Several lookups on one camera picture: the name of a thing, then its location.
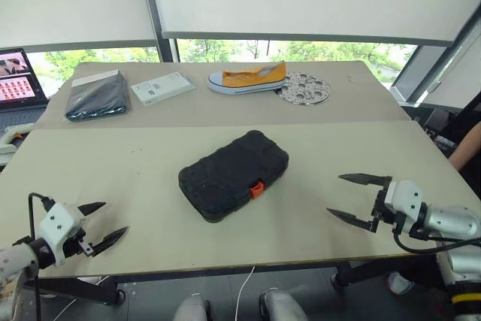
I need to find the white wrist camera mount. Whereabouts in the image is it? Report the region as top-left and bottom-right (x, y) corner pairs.
(37, 202), (86, 266)
(383, 179), (428, 235)

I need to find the white cable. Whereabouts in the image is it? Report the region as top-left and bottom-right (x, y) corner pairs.
(234, 265), (257, 321)

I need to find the dark window frame post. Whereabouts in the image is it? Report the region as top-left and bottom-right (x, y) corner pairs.
(136, 0), (179, 63)

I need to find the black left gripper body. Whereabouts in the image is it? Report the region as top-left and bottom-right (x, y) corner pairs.
(62, 227), (94, 259)

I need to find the packed dark folded garment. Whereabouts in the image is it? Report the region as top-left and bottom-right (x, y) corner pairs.
(63, 68), (132, 123)

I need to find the perforated silver metal disc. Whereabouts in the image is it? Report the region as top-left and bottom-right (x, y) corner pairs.
(274, 69), (334, 106)

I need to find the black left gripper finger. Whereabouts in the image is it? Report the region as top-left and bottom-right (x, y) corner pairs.
(91, 226), (130, 257)
(77, 201), (107, 217)

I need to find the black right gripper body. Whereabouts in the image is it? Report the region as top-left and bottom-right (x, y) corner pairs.
(370, 175), (406, 235)

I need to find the black table frame brace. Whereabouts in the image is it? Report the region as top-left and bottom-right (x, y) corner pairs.
(26, 274), (127, 307)
(330, 248), (446, 292)

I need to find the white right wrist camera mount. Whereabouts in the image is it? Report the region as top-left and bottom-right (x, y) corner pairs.
(383, 179), (428, 235)

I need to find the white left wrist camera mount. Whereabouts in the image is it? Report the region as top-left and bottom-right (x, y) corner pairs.
(37, 202), (86, 266)

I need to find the open laptop computer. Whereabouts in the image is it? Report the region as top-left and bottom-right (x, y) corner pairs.
(0, 47), (50, 135)

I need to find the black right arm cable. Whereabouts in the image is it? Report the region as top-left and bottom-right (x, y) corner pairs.
(392, 229), (481, 255)

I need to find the white sneaker of person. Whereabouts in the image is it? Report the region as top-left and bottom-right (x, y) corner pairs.
(386, 270), (410, 297)

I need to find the black tool case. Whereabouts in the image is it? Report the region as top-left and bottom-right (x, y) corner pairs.
(177, 129), (290, 224)

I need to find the yellow canvas shoe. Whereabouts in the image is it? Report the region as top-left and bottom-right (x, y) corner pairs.
(207, 61), (288, 95)

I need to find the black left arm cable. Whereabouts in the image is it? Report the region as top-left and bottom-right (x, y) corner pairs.
(27, 192), (56, 244)

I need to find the white plastic device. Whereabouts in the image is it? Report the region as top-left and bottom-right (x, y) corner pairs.
(0, 123), (35, 156)

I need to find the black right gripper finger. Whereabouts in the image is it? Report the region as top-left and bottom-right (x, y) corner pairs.
(337, 172), (392, 189)
(325, 207), (379, 233)

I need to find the grey rounded shape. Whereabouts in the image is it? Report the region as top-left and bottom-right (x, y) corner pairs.
(173, 293), (212, 321)
(258, 287), (310, 321)

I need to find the white flat cardboard box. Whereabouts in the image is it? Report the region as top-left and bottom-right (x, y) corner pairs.
(130, 71), (197, 105)

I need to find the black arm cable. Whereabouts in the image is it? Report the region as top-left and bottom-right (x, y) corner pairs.
(27, 192), (56, 244)
(392, 229), (481, 255)

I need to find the person in black clothing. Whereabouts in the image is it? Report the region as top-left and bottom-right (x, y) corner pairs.
(443, 89), (481, 190)

